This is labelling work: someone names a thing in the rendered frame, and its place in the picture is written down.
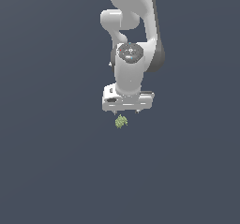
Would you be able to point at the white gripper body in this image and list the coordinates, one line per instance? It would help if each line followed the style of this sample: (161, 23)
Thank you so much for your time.
(125, 101)

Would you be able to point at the small green lumpy object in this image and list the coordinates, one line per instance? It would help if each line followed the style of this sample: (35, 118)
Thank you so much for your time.
(121, 121)

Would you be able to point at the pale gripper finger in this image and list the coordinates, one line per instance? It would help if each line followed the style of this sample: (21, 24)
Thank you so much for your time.
(114, 112)
(137, 111)

